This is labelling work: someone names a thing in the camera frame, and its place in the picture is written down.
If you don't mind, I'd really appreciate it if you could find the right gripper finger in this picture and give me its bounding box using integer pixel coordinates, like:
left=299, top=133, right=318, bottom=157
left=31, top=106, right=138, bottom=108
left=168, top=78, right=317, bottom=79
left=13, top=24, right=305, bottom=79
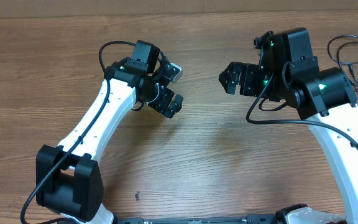
left=219, top=62, right=244, bottom=84
left=223, top=82, right=237, bottom=95

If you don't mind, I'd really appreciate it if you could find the black USB cable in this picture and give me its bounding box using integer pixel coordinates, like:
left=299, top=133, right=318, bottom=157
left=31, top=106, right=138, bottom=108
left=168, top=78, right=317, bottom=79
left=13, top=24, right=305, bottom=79
left=327, top=34, right=358, bottom=90

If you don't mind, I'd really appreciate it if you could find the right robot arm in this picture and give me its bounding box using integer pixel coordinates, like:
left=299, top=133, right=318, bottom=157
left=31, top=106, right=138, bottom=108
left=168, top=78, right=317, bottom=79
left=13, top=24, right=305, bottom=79
left=219, top=27, right=358, bottom=223

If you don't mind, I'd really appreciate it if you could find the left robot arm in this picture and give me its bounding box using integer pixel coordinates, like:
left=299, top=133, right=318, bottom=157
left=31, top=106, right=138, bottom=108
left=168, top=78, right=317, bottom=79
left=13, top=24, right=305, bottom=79
left=21, top=40, right=183, bottom=223

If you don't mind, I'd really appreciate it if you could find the cardboard back panel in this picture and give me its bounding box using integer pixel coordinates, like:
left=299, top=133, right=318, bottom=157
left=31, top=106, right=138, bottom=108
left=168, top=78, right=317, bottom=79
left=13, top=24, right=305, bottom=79
left=0, top=0, right=358, bottom=18

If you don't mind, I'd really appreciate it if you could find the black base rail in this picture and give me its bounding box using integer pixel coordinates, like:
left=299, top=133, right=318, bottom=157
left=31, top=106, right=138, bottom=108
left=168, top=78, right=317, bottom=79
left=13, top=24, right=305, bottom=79
left=113, top=214, right=282, bottom=224

